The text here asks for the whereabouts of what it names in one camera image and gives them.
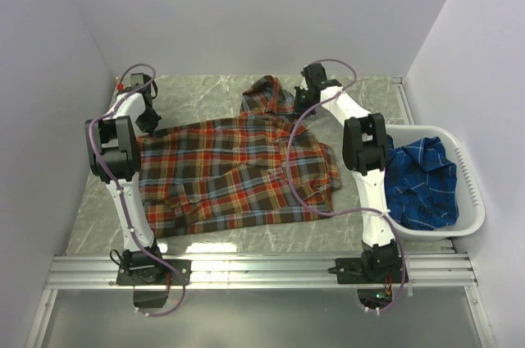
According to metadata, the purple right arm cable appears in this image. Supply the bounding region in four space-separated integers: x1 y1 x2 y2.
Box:
285 58 411 312

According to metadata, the aluminium mounting rail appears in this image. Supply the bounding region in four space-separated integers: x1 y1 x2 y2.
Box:
44 253 477 290

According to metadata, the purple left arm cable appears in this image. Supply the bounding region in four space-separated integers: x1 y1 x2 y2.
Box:
92 62 188 318

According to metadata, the red plaid long sleeve shirt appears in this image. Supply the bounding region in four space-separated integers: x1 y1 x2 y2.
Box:
138 76 341 238

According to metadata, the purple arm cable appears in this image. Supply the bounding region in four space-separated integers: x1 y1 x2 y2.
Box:
285 58 411 312
92 62 188 318

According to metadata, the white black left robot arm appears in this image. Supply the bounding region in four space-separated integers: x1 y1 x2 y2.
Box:
84 73 166 284

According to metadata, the blue plaid shirt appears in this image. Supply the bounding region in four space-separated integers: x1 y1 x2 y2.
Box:
385 136 459 231

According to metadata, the white plastic laundry basket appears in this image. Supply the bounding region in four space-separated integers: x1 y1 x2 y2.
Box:
386 124 485 241

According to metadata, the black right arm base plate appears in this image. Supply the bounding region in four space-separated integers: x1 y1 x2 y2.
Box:
327 258 409 285

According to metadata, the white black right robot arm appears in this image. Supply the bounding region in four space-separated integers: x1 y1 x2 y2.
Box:
286 61 406 284

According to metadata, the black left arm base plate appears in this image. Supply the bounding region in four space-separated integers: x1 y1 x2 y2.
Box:
116 259 191 286

